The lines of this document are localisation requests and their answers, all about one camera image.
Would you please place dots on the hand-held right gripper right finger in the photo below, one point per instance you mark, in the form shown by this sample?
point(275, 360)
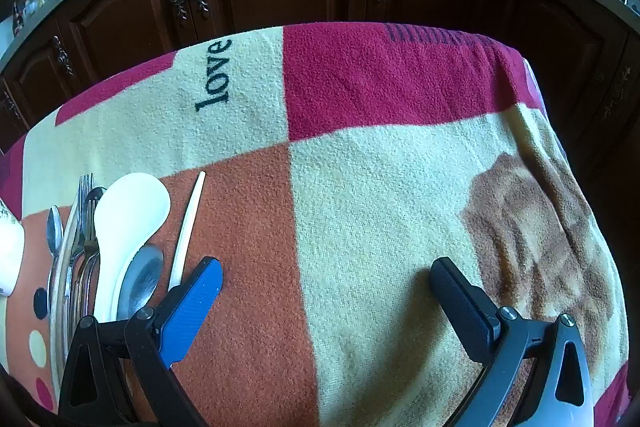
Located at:
point(457, 302)

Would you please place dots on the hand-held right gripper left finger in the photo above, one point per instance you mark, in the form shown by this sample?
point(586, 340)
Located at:
point(192, 307)

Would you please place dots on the large metal spoon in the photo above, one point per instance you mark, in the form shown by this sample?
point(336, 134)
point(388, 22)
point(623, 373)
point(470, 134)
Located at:
point(142, 269)

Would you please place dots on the white plastic knife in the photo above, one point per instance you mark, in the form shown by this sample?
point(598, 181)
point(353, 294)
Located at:
point(186, 232)

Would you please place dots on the white ceramic spoon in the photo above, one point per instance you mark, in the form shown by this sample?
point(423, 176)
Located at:
point(130, 212)

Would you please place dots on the metal fork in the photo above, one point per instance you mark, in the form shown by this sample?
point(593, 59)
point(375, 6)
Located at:
point(85, 192)
point(91, 227)

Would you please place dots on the long shiny metal utensil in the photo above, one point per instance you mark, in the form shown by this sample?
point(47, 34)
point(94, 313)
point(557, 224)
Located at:
point(62, 267)

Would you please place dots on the small metal spoon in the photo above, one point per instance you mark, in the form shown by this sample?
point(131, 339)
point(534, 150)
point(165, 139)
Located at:
point(54, 227)
point(97, 193)

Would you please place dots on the white floral cup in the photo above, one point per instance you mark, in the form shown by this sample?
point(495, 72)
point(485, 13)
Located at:
point(10, 247)

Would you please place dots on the checkered fleece blanket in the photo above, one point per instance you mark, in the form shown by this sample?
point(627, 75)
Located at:
point(375, 207)

